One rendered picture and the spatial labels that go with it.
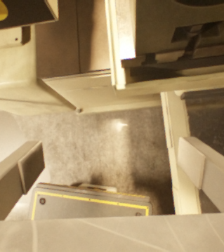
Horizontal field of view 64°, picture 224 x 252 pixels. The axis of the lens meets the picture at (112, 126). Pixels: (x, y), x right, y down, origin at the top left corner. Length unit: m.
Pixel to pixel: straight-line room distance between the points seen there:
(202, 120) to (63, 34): 0.71
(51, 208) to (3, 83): 0.72
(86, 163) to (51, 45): 0.85
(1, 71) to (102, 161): 0.85
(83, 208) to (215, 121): 0.80
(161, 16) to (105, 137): 1.13
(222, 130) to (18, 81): 0.88
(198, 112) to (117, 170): 0.85
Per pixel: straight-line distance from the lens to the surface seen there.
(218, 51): 0.47
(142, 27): 0.34
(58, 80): 0.92
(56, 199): 1.16
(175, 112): 0.68
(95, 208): 1.10
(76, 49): 0.91
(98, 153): 1.38
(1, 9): 0.33
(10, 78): 1.01
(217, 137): 0.68
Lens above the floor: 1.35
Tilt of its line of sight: 79 degrees down
